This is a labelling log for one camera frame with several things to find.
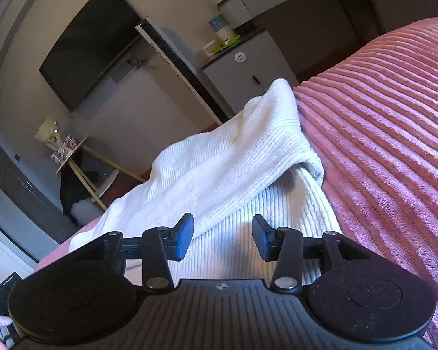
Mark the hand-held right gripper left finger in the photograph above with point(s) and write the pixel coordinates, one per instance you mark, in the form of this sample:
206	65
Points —
184	236

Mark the wall socket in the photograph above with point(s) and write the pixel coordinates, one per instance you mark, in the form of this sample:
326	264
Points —
18	157

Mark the black wall television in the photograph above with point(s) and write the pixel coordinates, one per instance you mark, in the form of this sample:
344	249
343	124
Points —
89	43

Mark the round wooden-legged side table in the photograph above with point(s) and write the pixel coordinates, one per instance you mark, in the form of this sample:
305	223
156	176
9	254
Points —
81	175

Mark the small white box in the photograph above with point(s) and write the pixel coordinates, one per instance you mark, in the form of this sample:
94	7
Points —
208	50

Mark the pink ribbed blanket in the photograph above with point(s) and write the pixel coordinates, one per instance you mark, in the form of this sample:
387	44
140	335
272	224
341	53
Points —
379	146

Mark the blue labelled water bottle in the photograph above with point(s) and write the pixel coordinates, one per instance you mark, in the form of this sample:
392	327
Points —
219	27

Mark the green packet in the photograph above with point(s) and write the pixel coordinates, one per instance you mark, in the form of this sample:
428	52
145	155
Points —
226	43

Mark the black cloth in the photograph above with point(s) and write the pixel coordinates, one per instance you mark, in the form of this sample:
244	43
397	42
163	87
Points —
75	193

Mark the white ribbed knit garment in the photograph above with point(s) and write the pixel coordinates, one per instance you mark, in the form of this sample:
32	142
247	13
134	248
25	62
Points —
219	175

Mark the wrapped flower bouquet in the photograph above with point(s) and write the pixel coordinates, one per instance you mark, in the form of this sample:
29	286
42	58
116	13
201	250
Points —
53	135

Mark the grey drawer cabinet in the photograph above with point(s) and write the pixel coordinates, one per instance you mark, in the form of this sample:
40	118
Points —
257	80

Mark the grey wall outlet plate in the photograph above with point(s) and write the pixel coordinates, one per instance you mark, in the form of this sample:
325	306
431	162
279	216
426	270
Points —
119	71

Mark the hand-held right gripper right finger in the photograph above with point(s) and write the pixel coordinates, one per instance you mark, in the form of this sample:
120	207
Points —
261	238

